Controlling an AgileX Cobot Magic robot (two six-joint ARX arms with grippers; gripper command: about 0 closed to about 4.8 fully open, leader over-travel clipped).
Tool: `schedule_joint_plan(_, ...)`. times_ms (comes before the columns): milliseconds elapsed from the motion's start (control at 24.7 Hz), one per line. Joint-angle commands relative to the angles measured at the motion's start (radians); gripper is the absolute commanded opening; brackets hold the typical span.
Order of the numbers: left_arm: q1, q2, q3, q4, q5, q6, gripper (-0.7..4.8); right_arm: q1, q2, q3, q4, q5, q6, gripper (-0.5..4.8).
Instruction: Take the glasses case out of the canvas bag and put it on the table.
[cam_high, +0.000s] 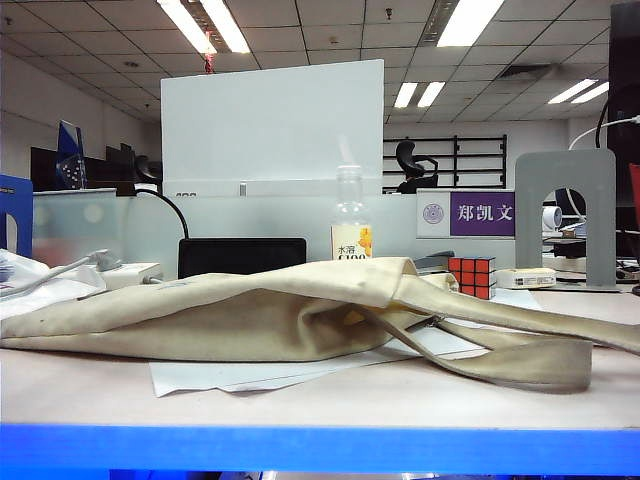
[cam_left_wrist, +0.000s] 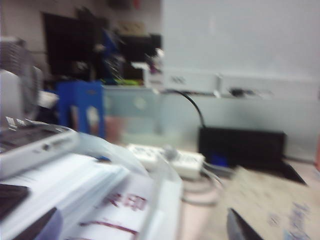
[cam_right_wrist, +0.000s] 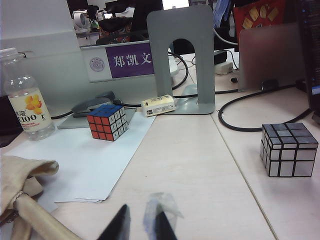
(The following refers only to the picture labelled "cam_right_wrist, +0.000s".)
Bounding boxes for grey metal bookend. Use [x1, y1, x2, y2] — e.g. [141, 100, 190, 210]
[146, 5, 216, 115]

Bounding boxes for white power adapter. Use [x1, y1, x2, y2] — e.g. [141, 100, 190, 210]
[214, 61, 234, 75]

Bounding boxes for white board panel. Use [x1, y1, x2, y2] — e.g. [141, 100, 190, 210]
[0, 0, 79, 41]

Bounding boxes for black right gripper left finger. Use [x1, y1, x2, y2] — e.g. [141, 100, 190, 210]
[96, 203, 131, 240]

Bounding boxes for frosted desk partition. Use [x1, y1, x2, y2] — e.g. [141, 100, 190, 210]
[0, 29, 157, 118]

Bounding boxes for white curved cable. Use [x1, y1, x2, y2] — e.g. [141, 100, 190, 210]
[212, 26, 238, 46]

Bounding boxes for silver mirror cube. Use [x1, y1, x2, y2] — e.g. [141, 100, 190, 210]
[259, 122, 320, 178]

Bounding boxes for small white desk fan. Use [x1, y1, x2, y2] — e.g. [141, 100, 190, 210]
[71, 11, 89, 31]

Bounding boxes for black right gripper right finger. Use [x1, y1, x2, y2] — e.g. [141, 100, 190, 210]
[154, 210, 179, 240]

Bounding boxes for pale yellow tissue pack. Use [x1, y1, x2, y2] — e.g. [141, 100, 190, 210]
[141, 94, 177, 118]

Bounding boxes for coloured Rubik's cube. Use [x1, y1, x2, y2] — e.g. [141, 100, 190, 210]
[86, 104, 130, 142]

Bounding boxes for red cushion with yellow notes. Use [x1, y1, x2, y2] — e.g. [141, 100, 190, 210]
[232, 0, 287, 45]

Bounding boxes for black computer monitor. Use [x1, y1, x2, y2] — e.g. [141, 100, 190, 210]
[298, 0, 320, 118]

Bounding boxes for clear plastic C100 bottle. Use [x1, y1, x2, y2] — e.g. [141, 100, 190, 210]
[0, 47, 56, 141]

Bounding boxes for beige canvas tote bag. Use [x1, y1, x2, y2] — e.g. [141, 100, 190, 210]
[0, 154, 83, 240]

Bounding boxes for purple and white name sign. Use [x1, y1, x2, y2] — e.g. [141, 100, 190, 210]
[88, 41, 156, 83]

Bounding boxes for thick black cable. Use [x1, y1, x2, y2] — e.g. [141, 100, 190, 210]
[218, 83, 311, 131]

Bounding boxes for grey stapler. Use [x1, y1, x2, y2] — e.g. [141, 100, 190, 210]
[71, 91, 121, 118]

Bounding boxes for white paper sheets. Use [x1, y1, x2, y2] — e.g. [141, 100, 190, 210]
[3, 113, 157, 204]
[37, 194, 60, 213]

